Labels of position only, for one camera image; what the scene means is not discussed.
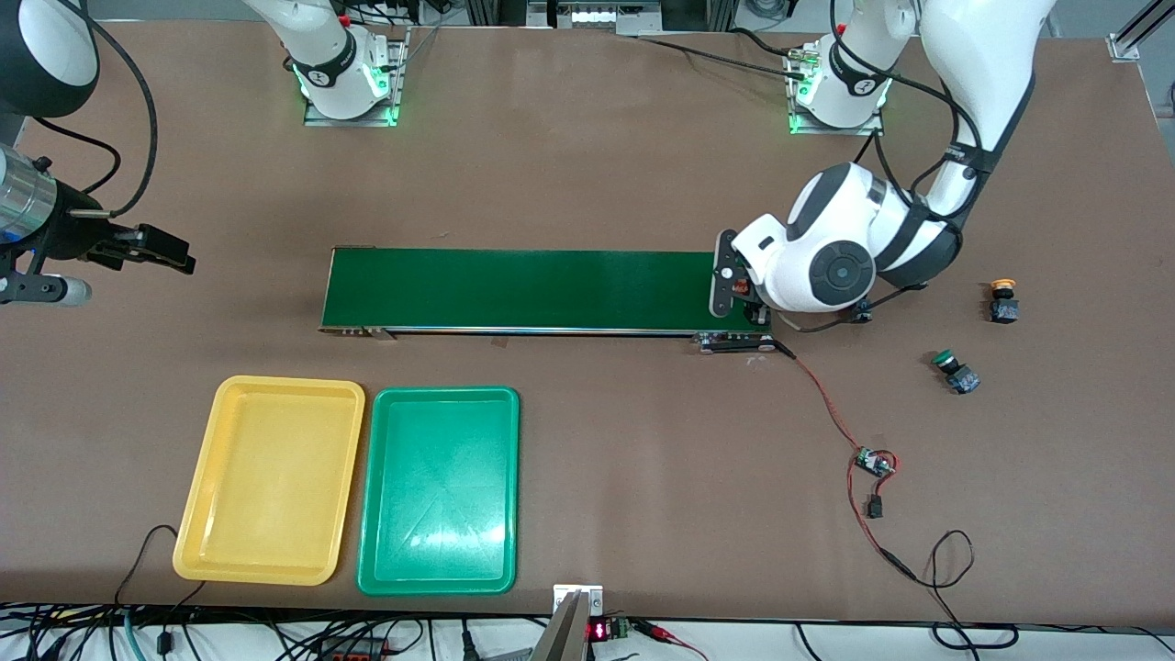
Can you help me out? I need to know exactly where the green push button switch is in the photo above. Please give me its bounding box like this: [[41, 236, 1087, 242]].
[[931, 349, 982, 396]]

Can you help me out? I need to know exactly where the green conveyor belt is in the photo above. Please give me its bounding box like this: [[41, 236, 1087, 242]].
[[318, 245, 780, 356]]

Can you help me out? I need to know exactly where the yellow plastic tray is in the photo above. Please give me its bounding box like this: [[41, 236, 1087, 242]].
[[173, 375, 366, 587]]

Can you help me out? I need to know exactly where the red black clip lead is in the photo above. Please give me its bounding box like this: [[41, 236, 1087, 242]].
[[633, 620, 710, 661]]

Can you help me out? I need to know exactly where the silver control box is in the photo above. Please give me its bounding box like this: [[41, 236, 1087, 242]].
[[526, 0, 664, 38]]

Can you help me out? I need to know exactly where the green plastic tray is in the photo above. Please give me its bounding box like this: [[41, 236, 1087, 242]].
[[356, 386, 520, 598]]

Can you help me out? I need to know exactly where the orange power strip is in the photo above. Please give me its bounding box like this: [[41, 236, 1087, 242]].
[[317, 640, 391, 661]]

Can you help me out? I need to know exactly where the red black conveyor cable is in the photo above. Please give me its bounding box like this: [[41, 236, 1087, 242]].
[[771, 338, 919, 583]]

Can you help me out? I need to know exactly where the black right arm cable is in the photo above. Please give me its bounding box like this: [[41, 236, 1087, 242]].
[[29, 0, 160, 218]]

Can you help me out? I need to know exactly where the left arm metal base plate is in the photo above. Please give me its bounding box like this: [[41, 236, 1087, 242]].
[[788, 41, 887, 137]]

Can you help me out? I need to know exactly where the thin black table cable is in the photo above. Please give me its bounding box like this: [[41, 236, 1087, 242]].
[[115, 524, 207, 609]]

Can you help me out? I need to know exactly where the black base power cable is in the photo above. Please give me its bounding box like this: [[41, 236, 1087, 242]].
[[633, 28, 813, 76]]

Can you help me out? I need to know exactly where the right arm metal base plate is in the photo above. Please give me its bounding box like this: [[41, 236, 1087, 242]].
[[303, 28, 410, 128]]

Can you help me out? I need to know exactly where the thin black looped cable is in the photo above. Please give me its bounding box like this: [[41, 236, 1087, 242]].
[[895, 530, 1020, 651]]

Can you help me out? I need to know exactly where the grey camera mount pole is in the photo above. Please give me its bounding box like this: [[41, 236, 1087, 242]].
[[530, 592, 593, 661]]

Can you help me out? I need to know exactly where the aluminium frame profile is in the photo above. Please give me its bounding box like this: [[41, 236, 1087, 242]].
[[1108, 0, 1175, 63]]

